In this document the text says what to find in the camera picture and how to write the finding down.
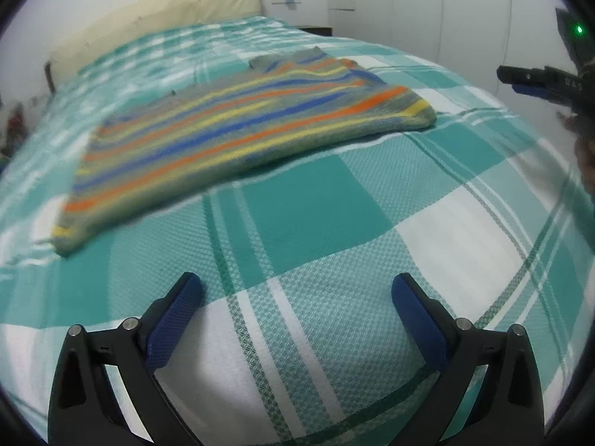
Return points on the cream padded headboard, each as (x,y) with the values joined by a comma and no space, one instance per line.
(162,14)

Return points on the striped knit sweater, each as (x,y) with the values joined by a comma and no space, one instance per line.
(232,134)

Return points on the teal plaid bed sheet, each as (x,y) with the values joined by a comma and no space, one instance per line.
(325,223)

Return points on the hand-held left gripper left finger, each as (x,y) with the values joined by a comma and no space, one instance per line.
(172,320)

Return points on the dark nightstand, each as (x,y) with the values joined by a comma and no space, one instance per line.
(316,30)

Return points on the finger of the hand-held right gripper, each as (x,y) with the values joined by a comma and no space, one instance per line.
(530,79)

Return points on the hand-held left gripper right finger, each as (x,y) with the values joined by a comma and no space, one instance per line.
(418,320)

